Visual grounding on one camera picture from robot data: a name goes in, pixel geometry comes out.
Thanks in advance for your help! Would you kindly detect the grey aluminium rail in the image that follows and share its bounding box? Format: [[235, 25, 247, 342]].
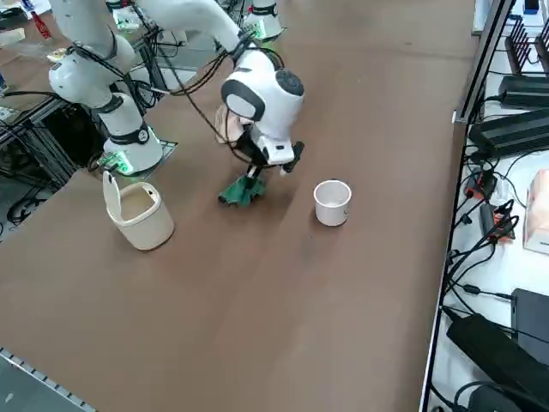
[[0, 344, 98, 412]]

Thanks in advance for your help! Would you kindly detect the red tag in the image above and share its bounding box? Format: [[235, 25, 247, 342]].
[[30, 9, 53, 41]]

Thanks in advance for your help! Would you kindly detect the black power adapter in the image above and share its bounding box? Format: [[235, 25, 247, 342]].
[[498, 74, 549, 110], [468, 106, 549, 160], [466, 382, 549, 412], [446, 312, 549, 407]]

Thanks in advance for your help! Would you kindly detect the beige lidded waste bin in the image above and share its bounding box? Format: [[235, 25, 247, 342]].
[[101, 170, 176, 252]]

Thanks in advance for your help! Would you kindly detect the orange black connector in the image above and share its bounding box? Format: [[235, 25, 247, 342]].
[[466, 168, 498, 201], [492, 204, 520, 244]]

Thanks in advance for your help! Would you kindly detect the black aluminium frame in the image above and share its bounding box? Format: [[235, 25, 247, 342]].
[[0, 91, 109, 186]]

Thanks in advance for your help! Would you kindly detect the beige pink dustpan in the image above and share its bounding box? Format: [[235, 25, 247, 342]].
[[213, 102, 248, 145]]

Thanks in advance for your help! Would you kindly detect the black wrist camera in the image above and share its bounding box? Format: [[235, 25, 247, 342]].
[[280, 141, 306, 175]]

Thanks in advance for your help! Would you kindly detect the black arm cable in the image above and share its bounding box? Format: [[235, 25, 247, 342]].
[[68, 0, 287, 167]]

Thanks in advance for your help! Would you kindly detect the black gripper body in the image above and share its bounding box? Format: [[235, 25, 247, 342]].
[[234, 126, 266, 171]]

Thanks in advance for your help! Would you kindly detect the black slotted rack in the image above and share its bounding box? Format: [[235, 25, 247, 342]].
[[504, 14, 549, 78]]

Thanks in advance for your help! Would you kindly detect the black flat box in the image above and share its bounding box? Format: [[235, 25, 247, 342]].
[[510, 288, 549, 355]]

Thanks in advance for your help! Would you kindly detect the white mug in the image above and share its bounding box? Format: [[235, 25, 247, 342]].
[[312, 179, 353, 228]]

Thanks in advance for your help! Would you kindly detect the green cloth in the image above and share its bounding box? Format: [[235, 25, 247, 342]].
[[217, 174, 268, 208]]

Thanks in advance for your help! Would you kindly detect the aluminium pole with bracket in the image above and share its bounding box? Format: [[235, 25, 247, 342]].
[[451, 0, 516, 126]]

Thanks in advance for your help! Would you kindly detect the pale pink box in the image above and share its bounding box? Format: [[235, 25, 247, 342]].
[[523, 168, 549, 256]]

